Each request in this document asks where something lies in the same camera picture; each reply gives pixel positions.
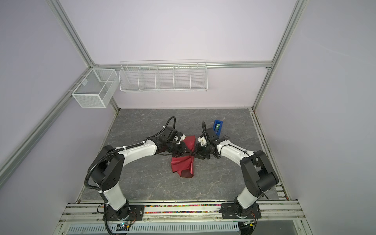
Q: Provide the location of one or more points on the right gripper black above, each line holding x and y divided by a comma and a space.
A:
198, 153

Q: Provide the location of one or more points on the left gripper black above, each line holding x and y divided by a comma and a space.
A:
182, 151

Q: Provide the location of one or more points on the dark red wrapping paper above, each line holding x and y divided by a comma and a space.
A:
184, 165

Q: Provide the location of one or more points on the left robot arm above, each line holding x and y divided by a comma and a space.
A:
104, 173

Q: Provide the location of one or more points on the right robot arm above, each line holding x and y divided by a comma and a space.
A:
258, 173

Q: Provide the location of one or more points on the blue tape dispenser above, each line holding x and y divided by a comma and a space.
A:
217, 126

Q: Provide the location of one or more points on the small white mesh basket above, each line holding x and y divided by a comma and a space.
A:
97, 88

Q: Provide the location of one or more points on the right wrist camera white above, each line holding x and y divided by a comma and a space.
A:
202, 141

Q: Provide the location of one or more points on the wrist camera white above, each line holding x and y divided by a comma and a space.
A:
202, 141
179, 137

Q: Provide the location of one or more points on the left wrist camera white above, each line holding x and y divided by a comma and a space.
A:
179, 137

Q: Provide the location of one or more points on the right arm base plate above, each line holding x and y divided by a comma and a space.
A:
236, 211

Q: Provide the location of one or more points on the white slotted cable duct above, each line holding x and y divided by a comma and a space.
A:
154, 228

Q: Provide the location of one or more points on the long white wire basket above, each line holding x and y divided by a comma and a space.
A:
163, 76

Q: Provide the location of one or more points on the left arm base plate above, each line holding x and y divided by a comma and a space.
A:
126, 213

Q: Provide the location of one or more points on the aluminium front rail frame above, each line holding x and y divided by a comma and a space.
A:
182, 212

